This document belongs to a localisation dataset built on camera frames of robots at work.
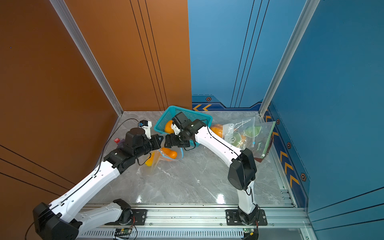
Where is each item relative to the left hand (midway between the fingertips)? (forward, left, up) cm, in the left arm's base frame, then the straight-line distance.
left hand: (164, 135), depth 76 cm
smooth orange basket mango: (+19, +4, -18) cm, 26 cm away
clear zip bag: (-11, +13, -19) cm, 25 cm away
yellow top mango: (-5, -3, -12) cm, 13 cm away
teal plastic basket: (+20, +9, -18) cm, 28 cm away
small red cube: (+12, +39, -24) cm, 47 cm away
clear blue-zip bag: (+9, -43, -12) cm, 46 cm away
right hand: (-2, -3, -6) cm, 7 cm away
